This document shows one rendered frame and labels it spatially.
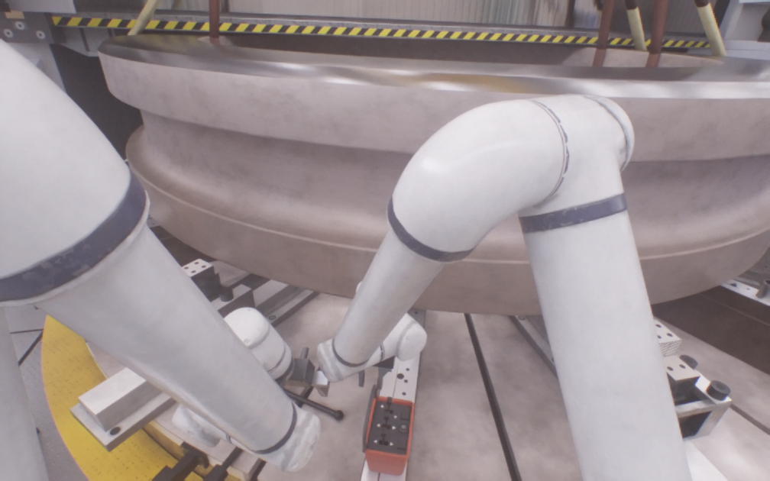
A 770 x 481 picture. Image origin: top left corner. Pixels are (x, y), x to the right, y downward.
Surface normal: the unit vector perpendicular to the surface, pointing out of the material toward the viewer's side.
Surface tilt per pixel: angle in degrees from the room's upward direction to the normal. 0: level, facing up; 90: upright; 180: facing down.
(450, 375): 0
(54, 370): 0
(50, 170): 80
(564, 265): 82
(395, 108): 90
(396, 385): 0
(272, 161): 90
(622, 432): 73
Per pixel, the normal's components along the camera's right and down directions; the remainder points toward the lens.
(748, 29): 0.22, 0.48
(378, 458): -0.15, 0.58
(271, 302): 0.82, -0.01
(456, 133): -0.52, -0.50
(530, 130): 0.26, -0.32
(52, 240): 0.72, 0.47
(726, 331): -0.81, 0.26
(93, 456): 0.04, -0.88
